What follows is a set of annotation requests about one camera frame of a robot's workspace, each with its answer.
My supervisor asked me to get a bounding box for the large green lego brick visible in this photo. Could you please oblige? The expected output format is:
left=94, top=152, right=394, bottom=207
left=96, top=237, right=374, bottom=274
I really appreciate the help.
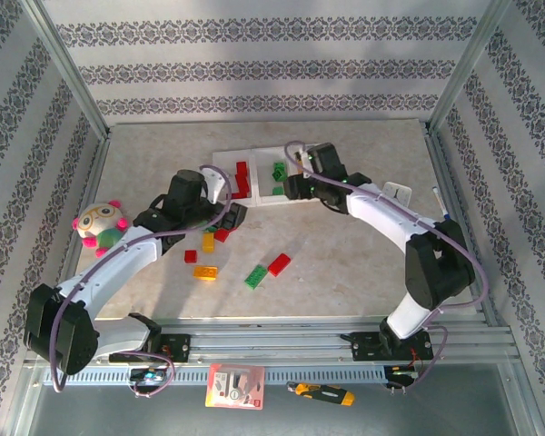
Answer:
left=243, top=263, right=269, bottom=290

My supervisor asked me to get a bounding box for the large red lego brick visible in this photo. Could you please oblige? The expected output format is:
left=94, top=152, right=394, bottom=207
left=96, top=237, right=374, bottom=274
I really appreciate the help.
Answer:
left=267, top=253, right=292, bottom=277

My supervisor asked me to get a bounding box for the white square clock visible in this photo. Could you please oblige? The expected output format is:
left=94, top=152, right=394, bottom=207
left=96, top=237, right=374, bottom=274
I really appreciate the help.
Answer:
left=383, top=181, right=412, bottom=206

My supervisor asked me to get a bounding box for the plush doll with glasses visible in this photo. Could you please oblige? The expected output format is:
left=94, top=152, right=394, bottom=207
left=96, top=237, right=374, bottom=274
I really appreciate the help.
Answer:
left=71, top=199, right=129, bottom=259

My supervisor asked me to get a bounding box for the white marker with blue cap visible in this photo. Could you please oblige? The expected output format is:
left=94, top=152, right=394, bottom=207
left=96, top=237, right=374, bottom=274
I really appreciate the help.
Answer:
left=431, top=185, right=451, bottom=223

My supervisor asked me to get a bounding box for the pink blister pack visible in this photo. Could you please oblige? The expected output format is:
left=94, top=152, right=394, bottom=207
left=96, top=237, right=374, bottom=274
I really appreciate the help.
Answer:
left=203, top=362, right=265, bottom=411

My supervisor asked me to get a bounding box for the small electronics board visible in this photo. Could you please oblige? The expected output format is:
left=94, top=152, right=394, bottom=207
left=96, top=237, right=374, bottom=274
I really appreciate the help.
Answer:
left=127, top=367, right=169, bottom=383
left=384, top=364, right=420, bottom=381

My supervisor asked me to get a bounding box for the yellow and black screwdriver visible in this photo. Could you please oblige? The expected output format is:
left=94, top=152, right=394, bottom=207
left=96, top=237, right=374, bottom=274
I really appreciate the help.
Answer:
left=286, top=382, right=356, bottom=407

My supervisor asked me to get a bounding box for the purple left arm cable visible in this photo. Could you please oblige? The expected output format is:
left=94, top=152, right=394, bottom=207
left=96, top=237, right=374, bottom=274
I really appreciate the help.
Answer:
left=48, top=163, right=233, bottom=400

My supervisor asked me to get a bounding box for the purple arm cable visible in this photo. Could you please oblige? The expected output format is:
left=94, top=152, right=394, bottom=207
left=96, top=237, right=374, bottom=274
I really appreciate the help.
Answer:
left=48, top=163, right=233, bottom=400
left=284, top=140, right=490, bottom=396

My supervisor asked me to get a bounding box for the aluminium side rail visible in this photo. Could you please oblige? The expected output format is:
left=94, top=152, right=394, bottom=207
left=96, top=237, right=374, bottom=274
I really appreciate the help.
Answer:
left=421, top=120, right=503, bottom=328
left=43, top=134, right=113, bottom=331

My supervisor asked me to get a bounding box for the aluminium mounting rail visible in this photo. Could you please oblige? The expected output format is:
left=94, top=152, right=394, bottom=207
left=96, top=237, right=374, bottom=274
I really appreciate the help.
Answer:
left=25, top=317, right=517, bottom=364

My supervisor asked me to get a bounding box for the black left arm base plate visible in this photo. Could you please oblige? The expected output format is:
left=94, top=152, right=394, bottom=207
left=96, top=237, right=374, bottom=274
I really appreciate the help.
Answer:
left=108, top=333, right=192, bottom=363

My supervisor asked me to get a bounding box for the slotted grey cable duct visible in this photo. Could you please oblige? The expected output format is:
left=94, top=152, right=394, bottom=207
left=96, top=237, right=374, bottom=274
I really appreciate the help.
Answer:
left=42, top=366, right=388, bottom=387

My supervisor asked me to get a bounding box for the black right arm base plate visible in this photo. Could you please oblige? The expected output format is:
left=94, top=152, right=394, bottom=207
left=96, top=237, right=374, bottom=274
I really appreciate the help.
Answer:
left=340, top=331, right=433, bottom=363

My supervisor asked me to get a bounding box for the aluminium corner post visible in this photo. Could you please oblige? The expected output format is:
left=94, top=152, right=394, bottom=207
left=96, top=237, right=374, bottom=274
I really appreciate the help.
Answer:
left=424, top=0, right=515, bottom=134
left=20, top=0, right=111, bottom=140

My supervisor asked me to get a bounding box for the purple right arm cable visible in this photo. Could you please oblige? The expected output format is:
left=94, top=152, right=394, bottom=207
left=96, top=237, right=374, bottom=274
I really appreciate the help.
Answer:
left=284, top=140, right=490, bottom=396

